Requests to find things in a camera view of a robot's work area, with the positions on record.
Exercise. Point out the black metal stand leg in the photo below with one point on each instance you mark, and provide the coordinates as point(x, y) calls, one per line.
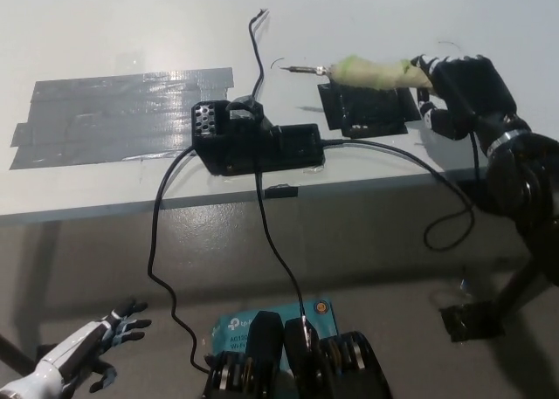
point(17, 353)
point(515, 294)

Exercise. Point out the small black tape strip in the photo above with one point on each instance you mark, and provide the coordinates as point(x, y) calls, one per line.
point(281, 192)

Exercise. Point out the black robot torso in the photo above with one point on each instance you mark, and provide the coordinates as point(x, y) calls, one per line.
point(266, 351)

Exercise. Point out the right robot hand black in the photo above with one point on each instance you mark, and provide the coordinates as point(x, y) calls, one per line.
point(476, 89)

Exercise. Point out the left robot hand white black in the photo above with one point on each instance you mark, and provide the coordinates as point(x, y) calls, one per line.
point(83, 338)

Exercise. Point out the grey duct tape patch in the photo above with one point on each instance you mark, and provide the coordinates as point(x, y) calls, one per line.
point(113, 106)

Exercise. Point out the teal router box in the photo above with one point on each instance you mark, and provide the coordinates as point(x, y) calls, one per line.
point(236, 329)

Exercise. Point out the black soldering station base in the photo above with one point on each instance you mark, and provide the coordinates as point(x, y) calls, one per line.
point(249, 150)

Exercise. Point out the black plastic bracket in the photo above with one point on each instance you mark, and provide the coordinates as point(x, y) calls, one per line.
point(371, 111)

